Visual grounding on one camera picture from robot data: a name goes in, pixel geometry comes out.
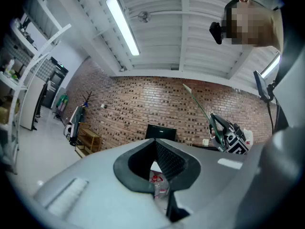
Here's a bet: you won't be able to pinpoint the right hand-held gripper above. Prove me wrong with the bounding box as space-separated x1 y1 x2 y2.
208 113 250 156

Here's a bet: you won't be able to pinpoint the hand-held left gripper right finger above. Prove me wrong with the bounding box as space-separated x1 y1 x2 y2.
154 138 265 229

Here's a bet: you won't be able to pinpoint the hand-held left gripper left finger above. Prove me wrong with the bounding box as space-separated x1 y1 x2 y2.
33 138 173 229

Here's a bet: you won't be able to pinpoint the clear water jug red label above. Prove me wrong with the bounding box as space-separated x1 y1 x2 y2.
242 129 254 146

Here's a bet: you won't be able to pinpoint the clear plastic bottle red label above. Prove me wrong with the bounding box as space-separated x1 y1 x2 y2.
149 168 170 200

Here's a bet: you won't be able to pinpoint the black tripod stand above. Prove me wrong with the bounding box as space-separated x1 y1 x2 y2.
265 80 281 135

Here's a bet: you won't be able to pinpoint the low wooden shelf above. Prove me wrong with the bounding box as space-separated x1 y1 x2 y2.
75 122 103 158

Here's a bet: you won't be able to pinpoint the black monitor on stand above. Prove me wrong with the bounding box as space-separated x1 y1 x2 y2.
253 70 272 102

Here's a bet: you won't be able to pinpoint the white electric scooter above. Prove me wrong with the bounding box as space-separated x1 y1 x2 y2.
63 105 86 147

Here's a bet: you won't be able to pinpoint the ceiling tube light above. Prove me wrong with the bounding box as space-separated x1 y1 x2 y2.
105 0 141 56
260 53 281 79

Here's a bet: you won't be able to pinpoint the brown coat rack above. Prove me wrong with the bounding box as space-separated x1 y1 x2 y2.
81 91 94 108

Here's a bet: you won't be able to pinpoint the green hanging clothes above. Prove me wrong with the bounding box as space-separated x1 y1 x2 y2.
56 93 70 111

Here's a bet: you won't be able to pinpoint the grey cabinet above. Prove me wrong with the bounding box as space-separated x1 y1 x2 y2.
20 74 48 131

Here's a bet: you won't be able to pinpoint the person's head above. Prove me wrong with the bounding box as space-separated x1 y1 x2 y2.
224 0 284 54

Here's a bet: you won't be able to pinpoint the black double door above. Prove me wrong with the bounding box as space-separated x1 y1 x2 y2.
42 56 69 109

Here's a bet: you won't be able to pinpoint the small ceiling fan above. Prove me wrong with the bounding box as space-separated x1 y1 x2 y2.
137 10 152 23

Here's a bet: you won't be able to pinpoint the white metal shelf rack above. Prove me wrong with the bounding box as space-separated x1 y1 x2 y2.
0 8 72 175

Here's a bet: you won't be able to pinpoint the black head camera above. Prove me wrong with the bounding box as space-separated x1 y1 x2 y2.
209 21 226 45

